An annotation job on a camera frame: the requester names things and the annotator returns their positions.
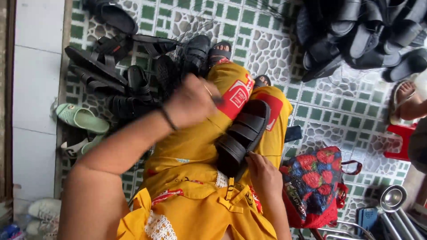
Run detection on person's left hand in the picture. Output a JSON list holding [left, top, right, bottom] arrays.
[[163, 73, 225, 129]]

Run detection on metal frame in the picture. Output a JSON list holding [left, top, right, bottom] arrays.
[[312, 208, 427, 240]]

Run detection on pile of black strappy sandals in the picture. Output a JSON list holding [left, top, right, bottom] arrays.
[[64, 33, 214, 121]]

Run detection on dark phone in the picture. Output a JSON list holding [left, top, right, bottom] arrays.
[[284, 125, 303, 144]]

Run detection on mint green slipper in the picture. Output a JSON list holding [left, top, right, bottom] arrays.
[[55, 103, 111, 134]]

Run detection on blue plastic object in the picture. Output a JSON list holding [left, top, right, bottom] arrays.
[[357, 207, 379, 236]]

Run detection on metal ladle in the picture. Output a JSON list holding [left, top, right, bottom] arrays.
[[380, 185, 408, 214]]

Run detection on strawberry print bag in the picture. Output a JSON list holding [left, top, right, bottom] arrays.
[[280, 146, 363, 230]]

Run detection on black strapped sandal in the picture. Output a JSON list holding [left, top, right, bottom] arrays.
[[215, 99, 271, 182]]

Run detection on heap of black slides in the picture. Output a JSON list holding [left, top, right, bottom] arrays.
[[295, 0, 427, 84]]

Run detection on person's right foot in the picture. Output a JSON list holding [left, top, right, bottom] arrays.
[[254, 74, 272, 89]]

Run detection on person's left foot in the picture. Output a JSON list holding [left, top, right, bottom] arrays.
[[208, 41, 233, 66]]

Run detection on white and green slipper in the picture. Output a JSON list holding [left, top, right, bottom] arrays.
[[61, 133, 108, 158]]

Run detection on white sneakers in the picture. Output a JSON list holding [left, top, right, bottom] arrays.
[[26, 198, 62, 240]]

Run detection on person's right hand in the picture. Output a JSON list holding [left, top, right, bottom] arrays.
[[245, 152, 285, 201]]

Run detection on black slide slipper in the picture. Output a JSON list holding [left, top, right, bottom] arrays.
[[83, 0, 139, 36]]

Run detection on red plastic stool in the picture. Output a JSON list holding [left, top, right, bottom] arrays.
[[383, 123, 418, 162]]

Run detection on beige sandal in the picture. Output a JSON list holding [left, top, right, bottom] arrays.
[[388, 79, 417, 126]]

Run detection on person's yellow clothing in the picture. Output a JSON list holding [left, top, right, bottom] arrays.
[[116, 61, 294, 240]]

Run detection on black wristband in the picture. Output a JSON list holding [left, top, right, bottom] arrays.
[[158, 106, 179, 131]]

